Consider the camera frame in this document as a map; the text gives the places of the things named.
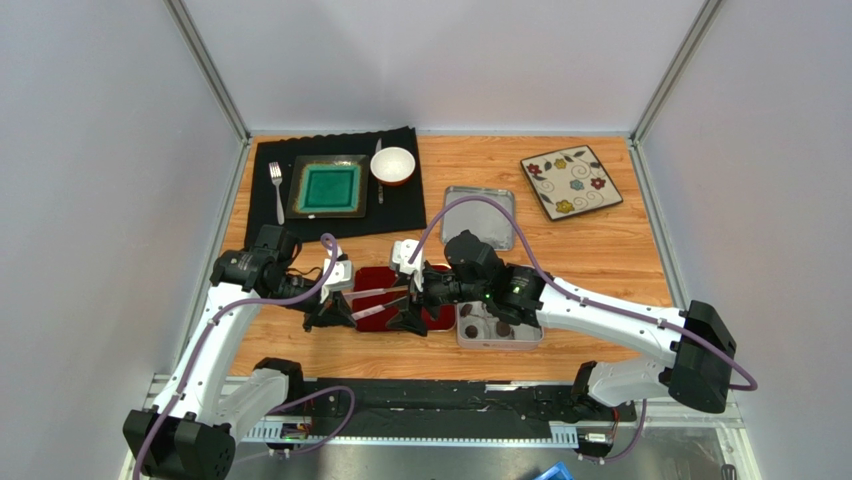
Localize pink handled metal tongs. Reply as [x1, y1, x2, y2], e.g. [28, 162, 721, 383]
[342, 286, 407, 322]

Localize red lacquer tray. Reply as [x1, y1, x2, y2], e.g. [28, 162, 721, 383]
[350, 266, 457, 333]

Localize silver tin with paper cups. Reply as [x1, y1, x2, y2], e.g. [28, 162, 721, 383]
[455, 302, 544, 351]

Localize silver tin lid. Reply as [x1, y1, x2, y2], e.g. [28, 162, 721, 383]
[440, 186, 516, 251]

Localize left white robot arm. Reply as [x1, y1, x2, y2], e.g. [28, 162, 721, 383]
[123, 225, 352, 479]

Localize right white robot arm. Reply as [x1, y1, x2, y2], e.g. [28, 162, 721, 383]
[390, 231, 737, 414]

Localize green square plate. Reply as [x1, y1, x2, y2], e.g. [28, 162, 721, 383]
[284, 155, 369, 219]

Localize black cloth placemat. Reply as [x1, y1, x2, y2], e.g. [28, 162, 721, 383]
[244, 127, 427, 247]

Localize silver fork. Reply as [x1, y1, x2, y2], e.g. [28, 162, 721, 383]
[268, 162, 286, 225]

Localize white bowl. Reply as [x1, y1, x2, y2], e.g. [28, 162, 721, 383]
[370, 147, 416, 186]

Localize floral square plate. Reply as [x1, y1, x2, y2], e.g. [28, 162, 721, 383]
[520, 145, 623, 221]

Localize silver knife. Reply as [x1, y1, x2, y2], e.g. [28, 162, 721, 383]
[373, 137, 384, 205]

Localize blue plastic bin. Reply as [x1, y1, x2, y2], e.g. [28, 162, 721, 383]
[533, 461, 574, 480]

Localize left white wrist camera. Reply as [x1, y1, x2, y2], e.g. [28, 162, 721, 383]
[320, 247, 355, 302]

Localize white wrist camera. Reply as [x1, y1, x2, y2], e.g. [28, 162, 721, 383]
[390, 239, 424, 293]
[320, 247, 355, 302]

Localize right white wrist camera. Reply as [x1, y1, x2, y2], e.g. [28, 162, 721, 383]
[390, 239, 424, 293]

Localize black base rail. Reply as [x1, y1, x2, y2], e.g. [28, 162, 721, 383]
[244, 378, 639, 456]

